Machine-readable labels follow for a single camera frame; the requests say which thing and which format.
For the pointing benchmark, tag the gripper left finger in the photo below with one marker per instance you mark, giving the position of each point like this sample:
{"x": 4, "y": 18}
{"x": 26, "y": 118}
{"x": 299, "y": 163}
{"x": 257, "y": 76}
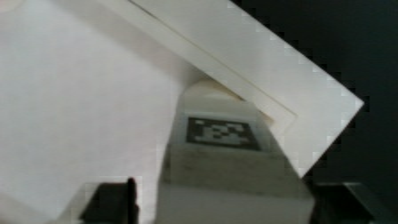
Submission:
{"x": 113, "y": 208}

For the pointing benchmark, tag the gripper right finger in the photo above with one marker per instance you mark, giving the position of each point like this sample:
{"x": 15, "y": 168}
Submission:
{"x": 347, "y": 205}

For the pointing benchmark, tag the white table leg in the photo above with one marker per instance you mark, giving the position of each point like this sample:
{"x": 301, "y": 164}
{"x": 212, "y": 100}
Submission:
{"x": 228, "y": 182}

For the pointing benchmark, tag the white square table top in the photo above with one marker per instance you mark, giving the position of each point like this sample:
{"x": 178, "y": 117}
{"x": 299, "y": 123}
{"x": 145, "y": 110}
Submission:
{"x": 91, "y": 81}

